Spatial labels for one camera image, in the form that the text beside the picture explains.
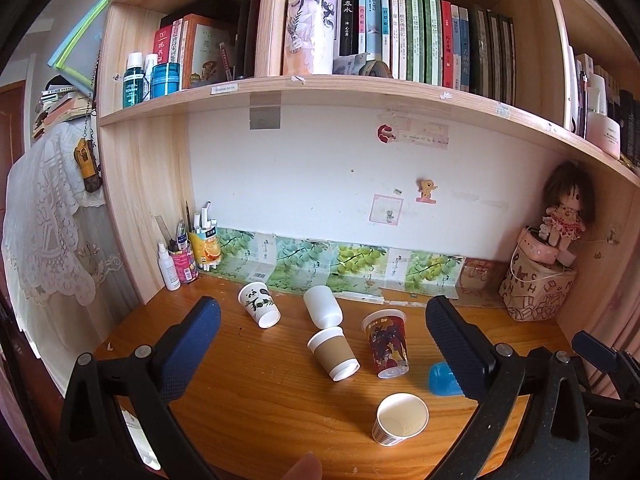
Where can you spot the red wall sticker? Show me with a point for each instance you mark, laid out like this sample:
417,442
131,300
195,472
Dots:
386,133

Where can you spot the small blue plastic cup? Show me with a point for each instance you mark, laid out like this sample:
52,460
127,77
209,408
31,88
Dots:
442,379

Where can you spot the blue jar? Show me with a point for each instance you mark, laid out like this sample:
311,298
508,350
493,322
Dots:
165,80

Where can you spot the pink and white jar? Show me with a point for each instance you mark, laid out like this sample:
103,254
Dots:
603,132

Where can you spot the red cartoon print cup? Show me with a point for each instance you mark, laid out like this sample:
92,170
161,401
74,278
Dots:
385,342

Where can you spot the striped rim paper cup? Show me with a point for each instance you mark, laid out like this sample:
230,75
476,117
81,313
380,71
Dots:
400,419

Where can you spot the white printed paper roll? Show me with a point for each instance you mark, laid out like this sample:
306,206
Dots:
310,22

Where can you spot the plain white plastic cup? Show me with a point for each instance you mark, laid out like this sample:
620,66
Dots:
323,306

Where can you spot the clear triangle ruler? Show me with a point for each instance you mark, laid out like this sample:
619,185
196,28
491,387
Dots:
163,230

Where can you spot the wooden bookshelf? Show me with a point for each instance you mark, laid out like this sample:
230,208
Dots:
150,170

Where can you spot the taped paper strip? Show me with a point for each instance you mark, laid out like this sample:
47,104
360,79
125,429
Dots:
422,137

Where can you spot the grey tape patch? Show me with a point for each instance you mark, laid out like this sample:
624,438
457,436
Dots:
264,115

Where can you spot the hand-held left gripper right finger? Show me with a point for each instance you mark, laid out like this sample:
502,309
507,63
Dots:
457,345

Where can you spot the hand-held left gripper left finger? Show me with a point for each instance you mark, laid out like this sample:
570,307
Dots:
192,345

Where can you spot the red and orange books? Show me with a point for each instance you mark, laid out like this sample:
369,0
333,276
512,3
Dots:
200,45

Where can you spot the dark books with white boxes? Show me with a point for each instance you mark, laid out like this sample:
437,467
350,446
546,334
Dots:
617,105

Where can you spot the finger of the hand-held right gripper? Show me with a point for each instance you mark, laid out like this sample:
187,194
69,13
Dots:
595,350

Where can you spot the beige printed packet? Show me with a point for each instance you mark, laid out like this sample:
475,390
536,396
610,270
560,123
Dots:
479,277

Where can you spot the stack of worn books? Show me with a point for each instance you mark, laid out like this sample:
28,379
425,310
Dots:
57,107

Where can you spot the person's left hand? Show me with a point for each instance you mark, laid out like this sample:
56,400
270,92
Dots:
305,467

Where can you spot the green grape print box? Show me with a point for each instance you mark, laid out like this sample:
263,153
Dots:
295,265
240,247
425,272
357,265

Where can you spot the white spray bottle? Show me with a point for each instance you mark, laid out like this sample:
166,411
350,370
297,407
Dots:
168,269

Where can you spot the yellow cartoon wall sticker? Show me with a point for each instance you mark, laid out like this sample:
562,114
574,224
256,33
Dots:
426,191

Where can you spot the panda print paper cup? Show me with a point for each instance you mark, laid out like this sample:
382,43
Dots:
258,305

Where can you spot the pink round box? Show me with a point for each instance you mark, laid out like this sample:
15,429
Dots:
542,249

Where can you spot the green framed board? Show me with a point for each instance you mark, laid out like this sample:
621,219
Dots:
82,35

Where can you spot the letter print fabric basket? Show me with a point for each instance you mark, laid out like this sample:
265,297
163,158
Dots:
537,292

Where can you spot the brown sleeve paper cup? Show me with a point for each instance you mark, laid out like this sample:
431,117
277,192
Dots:
332,354

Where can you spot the teal bottle with white cap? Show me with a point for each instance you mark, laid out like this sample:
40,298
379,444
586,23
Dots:
134,81

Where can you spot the pink pen holder with pens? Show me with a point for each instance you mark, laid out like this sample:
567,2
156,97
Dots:
183,260

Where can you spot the rag doll with brown hair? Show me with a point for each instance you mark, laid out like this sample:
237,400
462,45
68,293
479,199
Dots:
567,210

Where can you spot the white lace cloth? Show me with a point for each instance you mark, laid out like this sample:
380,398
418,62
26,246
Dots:
50,215

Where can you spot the long row of books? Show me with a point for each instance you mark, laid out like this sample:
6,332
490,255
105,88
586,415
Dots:
425,40

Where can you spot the pink square wall note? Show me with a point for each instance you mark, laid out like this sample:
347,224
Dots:
386,209

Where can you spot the orange fruit print holder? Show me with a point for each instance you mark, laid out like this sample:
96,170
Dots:
206,247

